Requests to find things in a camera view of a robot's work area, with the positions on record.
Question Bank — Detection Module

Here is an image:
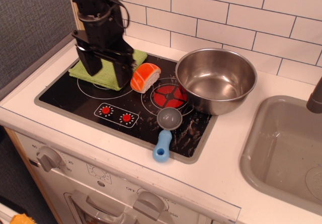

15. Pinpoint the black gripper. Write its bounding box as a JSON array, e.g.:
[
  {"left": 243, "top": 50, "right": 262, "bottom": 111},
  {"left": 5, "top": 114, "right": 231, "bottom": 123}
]
[{"left": 72, "top": 16, "right": 136, "bottom": 88}]

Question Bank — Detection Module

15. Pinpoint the green towel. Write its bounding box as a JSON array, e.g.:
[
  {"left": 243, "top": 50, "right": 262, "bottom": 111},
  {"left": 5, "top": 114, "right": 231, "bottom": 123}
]
[{"left": 68, "top": 48, "right": 148, "bottom": 92}]

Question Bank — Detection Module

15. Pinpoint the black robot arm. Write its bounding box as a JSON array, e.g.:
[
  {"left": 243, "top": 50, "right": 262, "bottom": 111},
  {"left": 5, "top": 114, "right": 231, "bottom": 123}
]
[{"left": 72, "top": 0, "right": 135, "bottom": 90}]

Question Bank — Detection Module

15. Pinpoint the toy salmon sushi piece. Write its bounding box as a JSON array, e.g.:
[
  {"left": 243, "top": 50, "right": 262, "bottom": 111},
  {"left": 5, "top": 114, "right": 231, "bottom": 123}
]
[{"left": 130, "top": 63, "right": 161, "bottom": 94}]

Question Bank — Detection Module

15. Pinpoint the black toy stovetop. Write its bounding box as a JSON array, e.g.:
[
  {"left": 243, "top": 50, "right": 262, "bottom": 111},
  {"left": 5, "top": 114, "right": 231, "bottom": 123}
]
[{"left": 35, "top": 54, "right": 217, "bottom": 164}]

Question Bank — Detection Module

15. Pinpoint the grey left oven knob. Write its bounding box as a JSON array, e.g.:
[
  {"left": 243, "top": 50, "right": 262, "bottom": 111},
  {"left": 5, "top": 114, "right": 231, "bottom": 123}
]
[{"left": 36, "top": 146, "right": 62, "bottom": 172}]

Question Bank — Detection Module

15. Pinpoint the grey oven knob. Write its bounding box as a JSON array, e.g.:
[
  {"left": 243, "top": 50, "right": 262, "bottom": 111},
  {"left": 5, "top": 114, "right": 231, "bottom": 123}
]
[
  {"left": 36, "top": 146, "right": 62, "bottom": 172},
  {"left": 133, "top": 191, "right": 165, "bottom": 221}
]

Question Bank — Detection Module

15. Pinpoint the stainless steel bowl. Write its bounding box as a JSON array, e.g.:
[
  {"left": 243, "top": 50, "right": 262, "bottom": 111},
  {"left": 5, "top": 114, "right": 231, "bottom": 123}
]
[{"left": 175, "top": 48, "right": 257, "bottom": 115}]

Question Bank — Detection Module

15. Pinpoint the white toy oven front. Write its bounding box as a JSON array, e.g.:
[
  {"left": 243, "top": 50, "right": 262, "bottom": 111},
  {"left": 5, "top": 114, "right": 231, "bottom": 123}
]
[{"left": 17, "top": 134, "right": 240, "bottom": 223}]

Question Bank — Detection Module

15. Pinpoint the grey right oven knob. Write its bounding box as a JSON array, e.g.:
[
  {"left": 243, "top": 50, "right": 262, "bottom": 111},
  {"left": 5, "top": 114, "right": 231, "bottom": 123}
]
[{"left": 133, "top": 191, "right": 165, "bottom": 221}]

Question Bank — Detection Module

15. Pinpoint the orange yellow cloth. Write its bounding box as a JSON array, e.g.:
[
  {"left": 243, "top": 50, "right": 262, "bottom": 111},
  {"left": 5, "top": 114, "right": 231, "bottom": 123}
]
[{"left": 10, "top": 214, "right": 36, "bottom": 224}]

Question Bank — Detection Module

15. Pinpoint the grey toy sink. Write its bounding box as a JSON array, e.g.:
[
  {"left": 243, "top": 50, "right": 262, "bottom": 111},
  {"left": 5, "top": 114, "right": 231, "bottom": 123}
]
[{"left": 240, "top": 96, "right": 321, "bottom": 215}]

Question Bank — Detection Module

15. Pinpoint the grey faucet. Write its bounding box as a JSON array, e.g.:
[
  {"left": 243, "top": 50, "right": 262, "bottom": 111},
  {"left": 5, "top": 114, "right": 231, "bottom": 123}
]
[{"left": 306, "top": 78, "right": 322, "bottom": 114}]

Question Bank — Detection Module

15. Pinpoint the wooden side post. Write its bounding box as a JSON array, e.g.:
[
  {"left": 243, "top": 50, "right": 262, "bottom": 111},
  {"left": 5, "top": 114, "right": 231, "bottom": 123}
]
[{"left": 70, "top": 0, "right": 85, "bottom": 30}]

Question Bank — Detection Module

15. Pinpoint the grey scoop with blue handle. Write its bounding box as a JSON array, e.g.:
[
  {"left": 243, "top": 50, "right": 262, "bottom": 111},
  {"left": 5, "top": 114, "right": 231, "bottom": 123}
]
[{"left": 152, "top": 107, "right": 183, "bottom": 163}]

